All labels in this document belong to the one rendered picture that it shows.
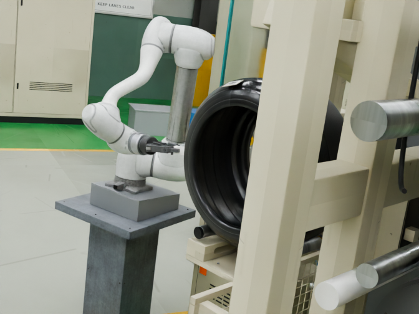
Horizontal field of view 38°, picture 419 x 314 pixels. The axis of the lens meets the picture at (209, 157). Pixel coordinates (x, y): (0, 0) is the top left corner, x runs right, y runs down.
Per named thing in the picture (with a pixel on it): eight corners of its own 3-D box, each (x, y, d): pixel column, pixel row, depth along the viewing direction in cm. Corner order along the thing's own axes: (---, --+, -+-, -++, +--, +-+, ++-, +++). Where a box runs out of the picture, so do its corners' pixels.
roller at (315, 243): (322, 250, 223) (312, 242, 225) (327, 240, 221) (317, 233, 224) (260, 271, 198) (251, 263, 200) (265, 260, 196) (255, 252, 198)
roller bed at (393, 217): (381, 249, 223) (397, 170, 216) (419, 264, 213) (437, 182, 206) (352, 260, 209) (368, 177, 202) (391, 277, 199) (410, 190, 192)
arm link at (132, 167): (118, 170, 315) (125, 128, 311) (153, 176, 314) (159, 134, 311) (111, 176, 299) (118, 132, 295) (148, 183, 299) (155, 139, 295)
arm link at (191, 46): (154, 169, 315) (197, 177, 315) (148, 182, 300) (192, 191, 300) (175, 20, 285) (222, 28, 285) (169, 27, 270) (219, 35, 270)
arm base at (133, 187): (98, 186, 299) (100, 175, 298) (123, 180, 319) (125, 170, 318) (131, 195, 293) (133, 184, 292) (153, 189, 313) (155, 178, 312)
